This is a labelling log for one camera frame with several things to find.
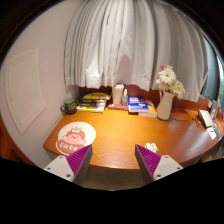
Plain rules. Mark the dark mug with green lid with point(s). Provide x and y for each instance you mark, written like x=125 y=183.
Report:
x=69 y=106

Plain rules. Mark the white tissue box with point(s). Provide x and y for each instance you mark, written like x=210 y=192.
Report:
x=117 y=91

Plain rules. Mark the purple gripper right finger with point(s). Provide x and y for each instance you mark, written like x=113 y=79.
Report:
x=154 y=167

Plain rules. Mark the stack of dark yellow books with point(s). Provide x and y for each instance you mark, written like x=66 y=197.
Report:
x=93 y=101

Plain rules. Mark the yellow book under blue book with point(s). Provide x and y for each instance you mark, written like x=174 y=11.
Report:
x=151 y=110

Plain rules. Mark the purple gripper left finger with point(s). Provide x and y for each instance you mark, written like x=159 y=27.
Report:
x=73 y=167

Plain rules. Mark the white vase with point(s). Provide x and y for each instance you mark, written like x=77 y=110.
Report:
x=164 y=107

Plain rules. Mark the clear sanitizer bottle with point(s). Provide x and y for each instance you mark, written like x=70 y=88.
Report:
x=124 y=98

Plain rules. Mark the round cartoon mouse pad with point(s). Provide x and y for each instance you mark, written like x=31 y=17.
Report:
x=75 y=136

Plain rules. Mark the white box device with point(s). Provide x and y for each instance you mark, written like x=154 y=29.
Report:
x=205 y=118

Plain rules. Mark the white and pink flowers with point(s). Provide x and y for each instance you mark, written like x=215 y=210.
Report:
x=167 y=81

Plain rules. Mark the red flat book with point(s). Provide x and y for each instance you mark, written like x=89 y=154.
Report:
x=117 y=107

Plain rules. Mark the white curtain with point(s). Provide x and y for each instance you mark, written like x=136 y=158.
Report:
x=126 y=41

